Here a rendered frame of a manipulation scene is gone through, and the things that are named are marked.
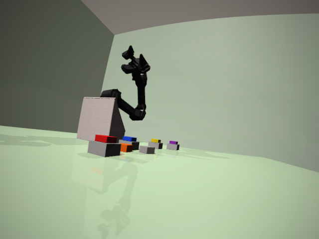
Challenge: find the orange block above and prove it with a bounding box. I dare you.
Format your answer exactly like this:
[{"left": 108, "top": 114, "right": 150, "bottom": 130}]
[{"left": 121, "top": 143, "right": 133, "bottom": 153}]

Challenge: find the yellow button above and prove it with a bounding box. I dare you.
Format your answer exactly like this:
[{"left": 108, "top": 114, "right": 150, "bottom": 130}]
[{"left": 148, "top": 139, "right": 163, "bottom": 149}]

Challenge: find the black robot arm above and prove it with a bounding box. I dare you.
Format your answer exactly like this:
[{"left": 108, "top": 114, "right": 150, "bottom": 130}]
[{"left": 100, "top": 64, "right": 147, "bottom": 120}]

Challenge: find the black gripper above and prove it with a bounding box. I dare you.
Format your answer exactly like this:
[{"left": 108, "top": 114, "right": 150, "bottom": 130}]
[{"left": 122, "top": 45, "right": 151, "bottom": 74}]

